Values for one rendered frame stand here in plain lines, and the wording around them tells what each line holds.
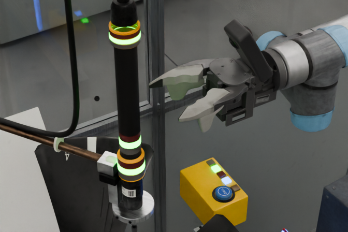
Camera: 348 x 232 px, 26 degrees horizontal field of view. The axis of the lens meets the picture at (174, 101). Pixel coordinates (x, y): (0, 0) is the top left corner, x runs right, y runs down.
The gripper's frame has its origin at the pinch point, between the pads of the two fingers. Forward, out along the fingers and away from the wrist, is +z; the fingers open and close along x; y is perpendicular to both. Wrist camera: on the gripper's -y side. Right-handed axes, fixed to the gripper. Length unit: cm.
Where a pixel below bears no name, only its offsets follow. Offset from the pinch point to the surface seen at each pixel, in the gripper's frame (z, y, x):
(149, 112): -34, 69, 71
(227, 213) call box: -28, 62, 21
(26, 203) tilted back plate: 17, 44, 31
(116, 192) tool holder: 9.5, 16.9, 0.8
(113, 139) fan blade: 1.9, 21.6, 17.6
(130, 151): 7.7, 6.6, -1.7
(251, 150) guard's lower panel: -72, 101, 70
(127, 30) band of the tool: 5.7, -13.1, 1.6
